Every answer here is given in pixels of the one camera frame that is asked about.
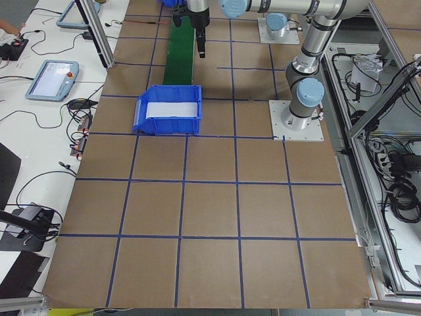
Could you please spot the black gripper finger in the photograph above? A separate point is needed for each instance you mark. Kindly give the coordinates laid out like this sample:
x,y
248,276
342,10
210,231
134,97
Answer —
x,y
177,20
201,40

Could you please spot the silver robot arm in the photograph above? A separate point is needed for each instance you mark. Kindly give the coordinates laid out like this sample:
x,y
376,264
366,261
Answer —
x,y
276,21
325,15

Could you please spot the person hand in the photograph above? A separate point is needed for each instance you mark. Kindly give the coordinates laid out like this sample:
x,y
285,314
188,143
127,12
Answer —
x,y
8,27

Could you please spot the green conveyor belt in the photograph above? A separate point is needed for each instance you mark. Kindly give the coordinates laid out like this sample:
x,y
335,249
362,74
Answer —
x,y
180,54

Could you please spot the blue bin left side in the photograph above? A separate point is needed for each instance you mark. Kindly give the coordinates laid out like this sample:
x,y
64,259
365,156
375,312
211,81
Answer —
x,y
168,125

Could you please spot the white foam pad left bin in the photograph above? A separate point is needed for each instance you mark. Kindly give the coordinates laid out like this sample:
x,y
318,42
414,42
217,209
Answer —
x,y
171,109

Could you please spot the black power adapter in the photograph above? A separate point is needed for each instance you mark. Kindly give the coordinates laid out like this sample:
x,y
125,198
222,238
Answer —
x,y
87,35

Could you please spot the teach pendant far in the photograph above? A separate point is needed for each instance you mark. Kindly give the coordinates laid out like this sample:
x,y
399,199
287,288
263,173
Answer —
x,y
71,18

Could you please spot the teach pendant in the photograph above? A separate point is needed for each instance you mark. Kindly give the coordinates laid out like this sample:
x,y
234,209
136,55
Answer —
x,y
71,18
53,81

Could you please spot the teach pendant near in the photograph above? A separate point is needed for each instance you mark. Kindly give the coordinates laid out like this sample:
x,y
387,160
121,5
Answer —
x,y
53,81

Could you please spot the aluminium frame post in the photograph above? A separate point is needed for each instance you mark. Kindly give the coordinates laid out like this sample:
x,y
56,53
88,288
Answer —
x,y
93,23

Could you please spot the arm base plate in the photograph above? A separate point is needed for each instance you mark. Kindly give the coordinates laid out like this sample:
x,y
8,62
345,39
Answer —
x,y
287,127
287,35

